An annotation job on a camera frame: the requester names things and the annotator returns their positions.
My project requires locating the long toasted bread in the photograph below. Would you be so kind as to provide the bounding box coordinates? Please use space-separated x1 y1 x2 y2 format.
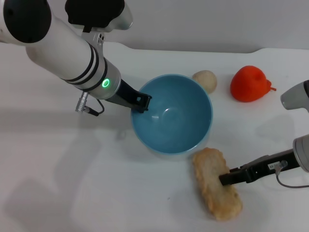
192 147 243 221

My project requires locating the blue bowl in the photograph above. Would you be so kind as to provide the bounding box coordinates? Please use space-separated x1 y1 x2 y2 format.
130 73 214 155

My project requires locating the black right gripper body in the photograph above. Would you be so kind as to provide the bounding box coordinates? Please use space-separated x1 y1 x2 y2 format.
240 148 301 184

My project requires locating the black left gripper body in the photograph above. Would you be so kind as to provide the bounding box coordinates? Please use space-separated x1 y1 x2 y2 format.
107 79 140 113

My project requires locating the right arm cable with connector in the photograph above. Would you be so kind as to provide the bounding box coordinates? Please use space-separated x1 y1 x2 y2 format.
274 160 309 189

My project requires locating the beige round bun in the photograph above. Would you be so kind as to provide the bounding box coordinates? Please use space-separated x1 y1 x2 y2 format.
192 70 218 94

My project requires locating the arm cable with connector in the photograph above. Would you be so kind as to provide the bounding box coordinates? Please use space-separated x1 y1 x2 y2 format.
75 90 105 117
274 160 309 189

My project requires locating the left arm cable with connector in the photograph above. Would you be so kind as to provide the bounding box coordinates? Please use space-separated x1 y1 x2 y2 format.
75 90 105 117

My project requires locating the red pepper toy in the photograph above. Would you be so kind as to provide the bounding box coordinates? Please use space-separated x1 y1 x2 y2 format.
230 65 278 103

